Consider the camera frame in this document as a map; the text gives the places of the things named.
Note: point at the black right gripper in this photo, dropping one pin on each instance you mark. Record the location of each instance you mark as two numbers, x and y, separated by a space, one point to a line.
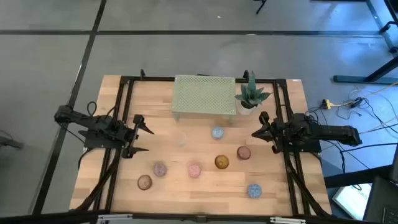
276 137

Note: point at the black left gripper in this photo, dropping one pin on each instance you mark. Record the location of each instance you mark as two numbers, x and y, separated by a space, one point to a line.
134 133

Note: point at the purple patterned candle tin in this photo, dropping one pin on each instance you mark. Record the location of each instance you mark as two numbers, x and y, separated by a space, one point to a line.
160 169

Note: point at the clear glass candle holder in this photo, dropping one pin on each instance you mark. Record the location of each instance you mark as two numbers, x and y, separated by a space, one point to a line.
182 138

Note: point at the amber glass candle holder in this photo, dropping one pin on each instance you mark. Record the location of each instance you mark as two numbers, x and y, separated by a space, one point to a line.
221 162

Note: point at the pink patterned candle tin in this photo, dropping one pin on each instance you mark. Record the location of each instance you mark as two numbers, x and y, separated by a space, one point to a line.
194 171

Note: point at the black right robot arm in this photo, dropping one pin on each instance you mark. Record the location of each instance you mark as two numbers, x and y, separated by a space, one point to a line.
329 132

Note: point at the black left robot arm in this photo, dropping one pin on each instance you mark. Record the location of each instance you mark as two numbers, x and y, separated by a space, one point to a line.
99 124

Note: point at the white plant pot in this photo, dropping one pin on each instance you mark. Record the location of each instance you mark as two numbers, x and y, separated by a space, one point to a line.
244 111

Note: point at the green leafy plant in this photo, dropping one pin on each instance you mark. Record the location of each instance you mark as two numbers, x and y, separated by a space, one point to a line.
250 95

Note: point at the yellow power strip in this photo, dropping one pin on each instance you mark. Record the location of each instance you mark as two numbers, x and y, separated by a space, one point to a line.
326 104

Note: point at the green perforated metal shelf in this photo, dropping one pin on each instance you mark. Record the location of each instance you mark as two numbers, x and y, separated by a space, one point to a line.
202 93

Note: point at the black desk leg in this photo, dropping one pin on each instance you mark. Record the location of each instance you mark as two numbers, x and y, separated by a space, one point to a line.
357 79

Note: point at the white box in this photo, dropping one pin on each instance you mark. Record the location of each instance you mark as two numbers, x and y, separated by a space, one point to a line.
353 200

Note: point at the dark monitor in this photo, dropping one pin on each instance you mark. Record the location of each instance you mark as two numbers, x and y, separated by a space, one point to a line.
384 202

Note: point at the grey metal desk leg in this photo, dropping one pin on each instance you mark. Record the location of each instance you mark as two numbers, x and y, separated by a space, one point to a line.
381 26

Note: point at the black aluminium table frame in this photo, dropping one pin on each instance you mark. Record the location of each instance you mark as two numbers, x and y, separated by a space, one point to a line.
155 78

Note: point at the silver metal bracket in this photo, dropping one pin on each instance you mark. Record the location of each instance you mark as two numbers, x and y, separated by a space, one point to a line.
115 217
287 220

